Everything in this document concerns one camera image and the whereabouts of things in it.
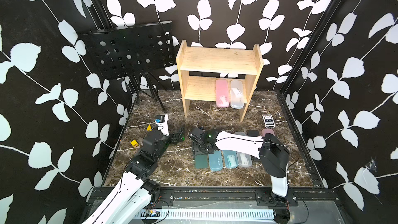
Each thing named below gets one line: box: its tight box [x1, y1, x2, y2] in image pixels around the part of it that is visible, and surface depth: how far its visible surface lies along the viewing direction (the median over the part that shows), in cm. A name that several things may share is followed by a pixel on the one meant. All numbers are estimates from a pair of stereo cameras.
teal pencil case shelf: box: [208, 149, 223, 172], surface depth 86 cm
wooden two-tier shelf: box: [176, 39, 264, 122], surface depth 81 cm
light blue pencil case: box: [223, 149, 238, 169], surface depth 86 cm
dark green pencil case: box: [194, 154, 208, 170], surface depth 84 cm
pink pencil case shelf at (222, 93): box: [215, 79, 230, 108], surface depth 91 cm
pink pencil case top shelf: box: [261, 128, 276, 137], surface depth 100 cm
